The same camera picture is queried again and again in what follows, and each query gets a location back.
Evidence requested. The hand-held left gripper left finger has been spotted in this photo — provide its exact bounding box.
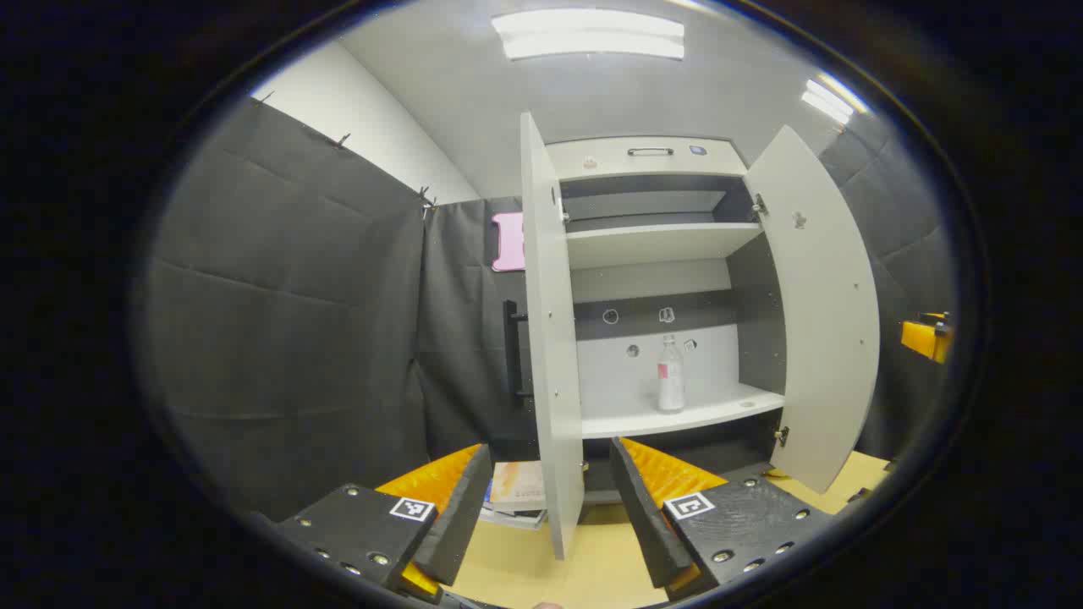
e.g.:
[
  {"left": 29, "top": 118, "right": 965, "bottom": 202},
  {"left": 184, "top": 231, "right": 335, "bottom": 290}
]
[{"left": 275, "top": 444, "right": 493, "bottom": 603}]

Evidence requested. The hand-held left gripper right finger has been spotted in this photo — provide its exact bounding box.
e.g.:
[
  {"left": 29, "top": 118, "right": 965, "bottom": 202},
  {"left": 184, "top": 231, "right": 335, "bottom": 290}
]
[{"left": 609, "top": 436, "right": 838, "bottom": 603}]

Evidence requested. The white cabinet door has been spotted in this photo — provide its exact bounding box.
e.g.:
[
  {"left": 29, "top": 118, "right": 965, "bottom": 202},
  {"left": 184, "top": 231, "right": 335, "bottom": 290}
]
[
  {"left": 520, "top": 112, "right": 585, "bottom": 561},
  {"left": 743, "top": 125, "right": 881, "bottom": 494}
]

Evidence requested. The clear plastic bottle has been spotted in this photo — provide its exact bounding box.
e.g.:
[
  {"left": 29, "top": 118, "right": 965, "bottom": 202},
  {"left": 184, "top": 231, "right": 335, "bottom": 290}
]
[{"left": 657, "top": 333, "right": 686, "bottom": 414}]

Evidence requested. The white cabinet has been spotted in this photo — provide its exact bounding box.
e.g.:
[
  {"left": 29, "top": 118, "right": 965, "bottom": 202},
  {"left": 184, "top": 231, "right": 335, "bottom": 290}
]
[{"left": 544, "top": 135, "right": 789, "bottom": 507}]

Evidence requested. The white cabinet shelf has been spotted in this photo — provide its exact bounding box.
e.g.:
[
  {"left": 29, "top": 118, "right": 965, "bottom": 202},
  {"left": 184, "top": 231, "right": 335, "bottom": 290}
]
[
  {"left": 565, "top": 222, "right": 764, "bottom": 270},
  {"left": 580, "top": 382, "right": 786, "bottom": 439}
]

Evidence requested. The white cabinet drawer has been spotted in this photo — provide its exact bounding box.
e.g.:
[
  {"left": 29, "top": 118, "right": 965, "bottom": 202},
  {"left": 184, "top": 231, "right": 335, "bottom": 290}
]
[{"left": 546, "top": 137, "right": 750, "bottom": 181}]

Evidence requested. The stack of paper booklets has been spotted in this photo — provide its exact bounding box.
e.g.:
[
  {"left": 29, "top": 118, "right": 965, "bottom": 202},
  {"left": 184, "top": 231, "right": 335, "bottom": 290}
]
[{"left": 481, "top": 461, "right": 549, "bottom": 531}]

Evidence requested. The black backdrop cloth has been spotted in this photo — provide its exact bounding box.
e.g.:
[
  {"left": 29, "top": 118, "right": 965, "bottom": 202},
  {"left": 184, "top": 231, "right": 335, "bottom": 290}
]
[{"left": 140, "top": 97, "right": 961, "bottom": 521}]

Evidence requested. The black door handle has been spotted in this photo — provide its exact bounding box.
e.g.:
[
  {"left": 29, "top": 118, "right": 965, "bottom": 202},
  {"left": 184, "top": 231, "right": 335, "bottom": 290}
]
[{"left": 504, "top": 300, "right": 534, "bottom": 398}]

